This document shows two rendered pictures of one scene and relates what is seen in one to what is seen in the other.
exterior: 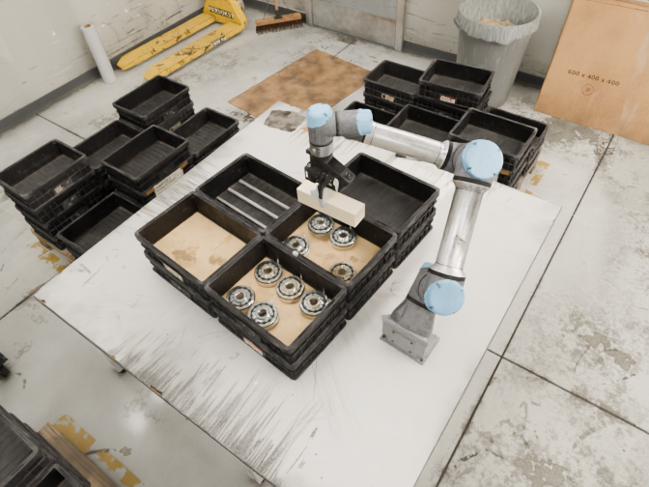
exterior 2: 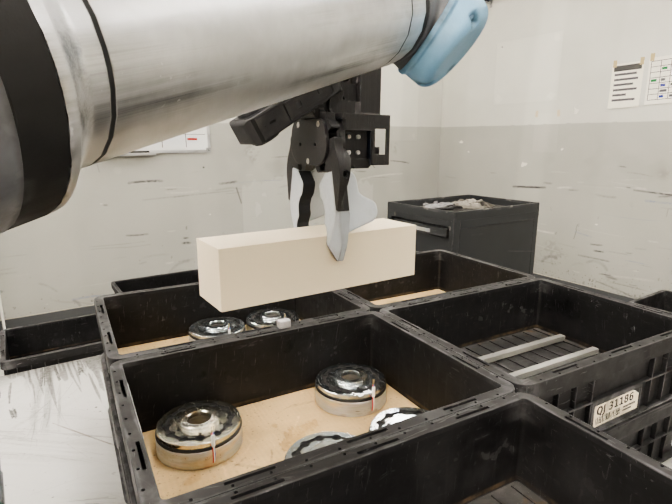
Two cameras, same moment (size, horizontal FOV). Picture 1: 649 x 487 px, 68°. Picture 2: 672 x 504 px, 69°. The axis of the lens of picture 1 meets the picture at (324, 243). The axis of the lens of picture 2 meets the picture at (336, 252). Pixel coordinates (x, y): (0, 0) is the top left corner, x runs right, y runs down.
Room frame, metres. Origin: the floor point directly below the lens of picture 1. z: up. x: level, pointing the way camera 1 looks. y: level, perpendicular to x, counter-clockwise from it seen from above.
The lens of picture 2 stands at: (1.38, -0.52, 1.20)
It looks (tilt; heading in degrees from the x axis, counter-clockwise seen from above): 13 degrees down; 108
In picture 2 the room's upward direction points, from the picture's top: straight up
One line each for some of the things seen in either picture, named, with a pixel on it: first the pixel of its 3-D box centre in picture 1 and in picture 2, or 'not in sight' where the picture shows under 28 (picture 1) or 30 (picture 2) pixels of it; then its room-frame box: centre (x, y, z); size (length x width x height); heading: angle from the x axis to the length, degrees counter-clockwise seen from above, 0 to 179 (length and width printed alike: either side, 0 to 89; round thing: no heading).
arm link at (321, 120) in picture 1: (321, 125); not in sight; (1.21, -0.01, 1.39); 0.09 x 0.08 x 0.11; 90
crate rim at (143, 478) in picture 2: (330, 236); (303, 383); (1.18, -0.02, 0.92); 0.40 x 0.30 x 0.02; 47
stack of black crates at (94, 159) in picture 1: (117, 164); not in sight; (2.45, 1.28, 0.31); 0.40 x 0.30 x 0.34; 142
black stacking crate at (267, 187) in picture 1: (256, 200); (530, 353); (1.45, 0.27, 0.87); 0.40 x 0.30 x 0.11; 47
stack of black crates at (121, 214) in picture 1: (110, 236); not in sight; (1.88, 1.21, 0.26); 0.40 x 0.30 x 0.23; 142
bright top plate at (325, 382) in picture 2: (296, 245); (350, 380); (1.20, 0.11, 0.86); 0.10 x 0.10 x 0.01
